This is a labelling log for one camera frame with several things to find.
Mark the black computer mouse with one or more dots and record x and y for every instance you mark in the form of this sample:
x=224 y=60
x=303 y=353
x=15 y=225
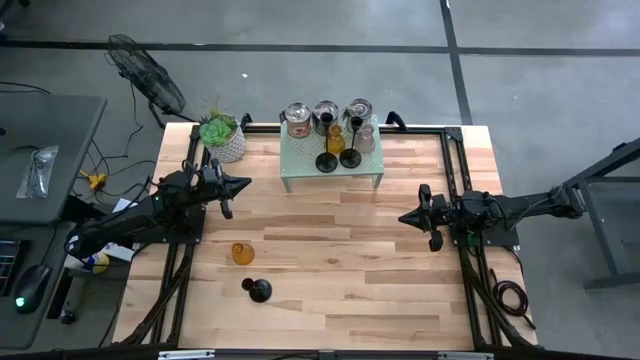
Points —
x=31 y=287

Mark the silver tin orange label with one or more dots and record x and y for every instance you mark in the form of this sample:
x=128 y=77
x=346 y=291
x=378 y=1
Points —
x=297 y=120

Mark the white paper sheet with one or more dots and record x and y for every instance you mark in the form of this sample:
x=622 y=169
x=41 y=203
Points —
x=122 y=205

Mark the black floor fan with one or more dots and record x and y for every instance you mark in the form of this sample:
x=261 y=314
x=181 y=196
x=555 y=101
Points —
x=150 y=80

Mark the black caster wheel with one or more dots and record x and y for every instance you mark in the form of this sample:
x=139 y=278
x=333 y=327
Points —
x=67 y=317

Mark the grey metal table frame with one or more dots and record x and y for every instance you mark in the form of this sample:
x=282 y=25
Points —
x=600 y=235

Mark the silver aluminium bracket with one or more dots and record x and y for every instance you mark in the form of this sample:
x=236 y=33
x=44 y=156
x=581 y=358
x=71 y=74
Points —
x=465 y=356
x=185 y=355

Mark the clear plastic bag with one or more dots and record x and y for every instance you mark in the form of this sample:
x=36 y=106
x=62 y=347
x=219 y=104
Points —
x=37 y=172

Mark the yellow power plug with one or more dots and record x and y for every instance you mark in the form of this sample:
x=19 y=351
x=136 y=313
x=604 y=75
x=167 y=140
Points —
x=95 y=181

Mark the silver tin green label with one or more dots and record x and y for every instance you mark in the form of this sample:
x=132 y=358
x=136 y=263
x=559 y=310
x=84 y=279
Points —
x=361 y=107

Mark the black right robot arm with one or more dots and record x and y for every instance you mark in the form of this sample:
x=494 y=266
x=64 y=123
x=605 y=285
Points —
x=525 y=205

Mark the white yellow wipes canister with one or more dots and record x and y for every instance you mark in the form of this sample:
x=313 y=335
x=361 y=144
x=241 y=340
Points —
x=100 y=262

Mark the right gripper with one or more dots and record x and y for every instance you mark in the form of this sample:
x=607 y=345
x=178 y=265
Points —
x=445 y=212

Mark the succulent in white pot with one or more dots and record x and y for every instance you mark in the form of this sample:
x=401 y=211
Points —
x=222 y=145

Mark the black keyboard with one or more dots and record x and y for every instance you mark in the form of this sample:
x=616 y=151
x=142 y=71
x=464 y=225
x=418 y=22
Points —
x=10 y=265

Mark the black aluminium rig frame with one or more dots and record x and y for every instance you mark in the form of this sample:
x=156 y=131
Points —
x=462 y=165

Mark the green perforated metal shelf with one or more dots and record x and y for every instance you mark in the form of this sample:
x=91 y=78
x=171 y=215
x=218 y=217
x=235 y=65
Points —
x=300 y=160

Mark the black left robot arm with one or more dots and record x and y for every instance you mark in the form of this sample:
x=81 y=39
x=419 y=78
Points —
x=130 y=220

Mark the amber glass candle holder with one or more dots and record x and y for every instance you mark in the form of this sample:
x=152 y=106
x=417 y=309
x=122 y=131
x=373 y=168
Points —
x=242 y=254
x=336 y=142

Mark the black candlestick holder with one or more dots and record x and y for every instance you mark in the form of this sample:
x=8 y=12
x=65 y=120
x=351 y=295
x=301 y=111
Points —
x=326 y=163
x=260 y=290
x=350 y=158

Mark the silver candle tin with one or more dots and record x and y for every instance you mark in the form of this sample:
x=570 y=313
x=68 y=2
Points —
x=320 y=109

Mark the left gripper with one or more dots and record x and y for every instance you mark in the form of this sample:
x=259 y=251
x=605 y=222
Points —
x=206 y=192

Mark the pink glass candle holder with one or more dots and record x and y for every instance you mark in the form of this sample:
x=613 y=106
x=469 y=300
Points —
x=366 y=141

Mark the grey desk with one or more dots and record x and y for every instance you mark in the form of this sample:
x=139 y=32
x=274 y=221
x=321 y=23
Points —
x=50 y=125
x=20 y=330

